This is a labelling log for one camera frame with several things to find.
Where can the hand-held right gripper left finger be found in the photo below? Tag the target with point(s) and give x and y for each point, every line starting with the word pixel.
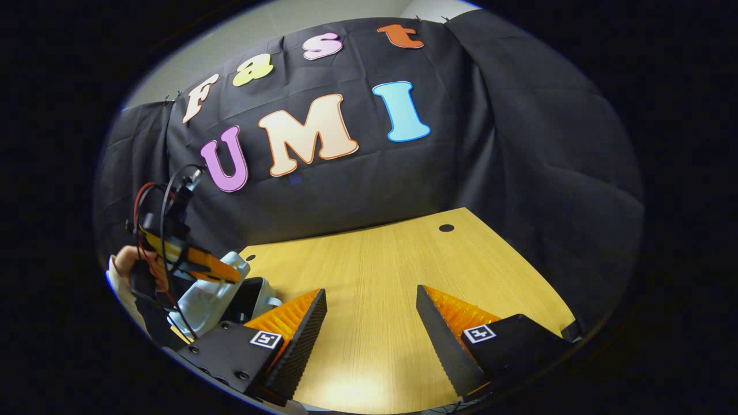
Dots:
pixel 305 346

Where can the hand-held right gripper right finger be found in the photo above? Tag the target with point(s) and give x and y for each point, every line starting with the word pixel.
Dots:
pixel 443 346

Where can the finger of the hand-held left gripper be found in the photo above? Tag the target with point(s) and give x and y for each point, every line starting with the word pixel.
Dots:
pixel 207 266

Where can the light blue suitcase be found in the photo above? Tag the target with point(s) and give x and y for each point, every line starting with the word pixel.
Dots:
pixel 204 300

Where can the black backdrop cloth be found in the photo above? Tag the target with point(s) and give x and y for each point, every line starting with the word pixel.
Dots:
pixel 519 173

